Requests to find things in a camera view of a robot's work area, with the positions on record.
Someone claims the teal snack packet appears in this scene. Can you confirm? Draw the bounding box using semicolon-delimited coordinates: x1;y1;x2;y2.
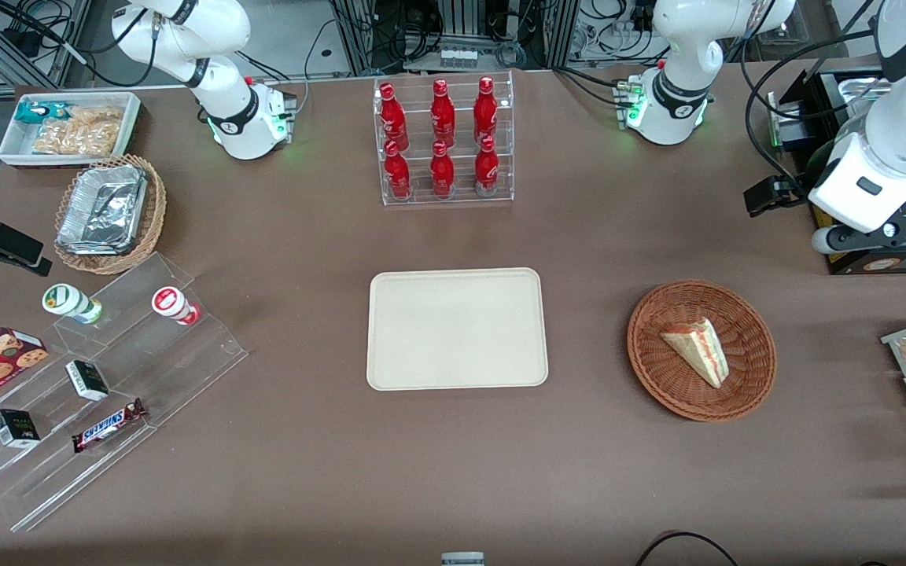
15;101;73;127

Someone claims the red cola bottle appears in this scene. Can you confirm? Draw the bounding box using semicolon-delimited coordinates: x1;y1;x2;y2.
430;79;456;146
429;140;455;199
379;82;410;150
474;135;500;197
473;75;499;144
384;140;412;200

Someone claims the beige plastic tray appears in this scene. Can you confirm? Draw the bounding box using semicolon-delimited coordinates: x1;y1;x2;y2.
366;267;550;391

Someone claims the clear acrylic step shelf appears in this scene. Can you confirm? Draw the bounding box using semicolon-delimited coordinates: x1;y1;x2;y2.
0;252;249;534

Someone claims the light oval wicker basket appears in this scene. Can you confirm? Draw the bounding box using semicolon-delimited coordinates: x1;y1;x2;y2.
53;153;168;276

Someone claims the red lid yogurt cup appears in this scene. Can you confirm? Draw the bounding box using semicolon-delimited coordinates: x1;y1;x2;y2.
151;286;202;327

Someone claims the white rectangular bin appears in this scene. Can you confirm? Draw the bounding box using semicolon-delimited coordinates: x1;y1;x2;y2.
0;91;142;170

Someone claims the black looped cable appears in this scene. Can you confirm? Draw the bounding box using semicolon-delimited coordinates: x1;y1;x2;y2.
634;531;741;566

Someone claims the small black carton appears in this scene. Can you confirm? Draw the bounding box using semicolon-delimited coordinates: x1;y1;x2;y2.
65;359;109;402
0;408;41;450

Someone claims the clear acrylic bottle rack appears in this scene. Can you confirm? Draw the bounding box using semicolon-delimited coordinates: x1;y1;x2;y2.
373;71;515;208

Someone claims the green lid yogurt cup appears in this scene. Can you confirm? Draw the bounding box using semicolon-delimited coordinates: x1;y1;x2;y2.
42;283;104;325

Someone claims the aluminium foil tray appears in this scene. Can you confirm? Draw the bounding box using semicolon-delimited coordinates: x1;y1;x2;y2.
56;164;149;256

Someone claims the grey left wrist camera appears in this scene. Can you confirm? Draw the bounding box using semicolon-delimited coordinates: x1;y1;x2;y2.
811;208;906;255

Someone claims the clear bag of crackers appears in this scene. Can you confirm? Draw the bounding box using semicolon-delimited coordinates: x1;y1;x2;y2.
32;106;125;156

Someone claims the snickers chocolate bar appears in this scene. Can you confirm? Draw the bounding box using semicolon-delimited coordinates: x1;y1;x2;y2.
72;398;147;454

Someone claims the brown round wicker basket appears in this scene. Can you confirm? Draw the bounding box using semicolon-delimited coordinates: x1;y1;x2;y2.
627;280;778;424

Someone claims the black appliance box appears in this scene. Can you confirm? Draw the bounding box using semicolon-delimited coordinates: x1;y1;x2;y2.
768;69;906;276

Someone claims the aluminium frame rack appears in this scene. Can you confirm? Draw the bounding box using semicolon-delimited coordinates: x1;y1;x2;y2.
331;0;580;75

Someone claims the triangular sandwich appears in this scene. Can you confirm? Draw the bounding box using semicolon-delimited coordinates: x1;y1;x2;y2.
660;317;730;390

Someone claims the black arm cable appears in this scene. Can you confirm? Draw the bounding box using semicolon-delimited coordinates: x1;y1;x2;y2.
740;0;894;207

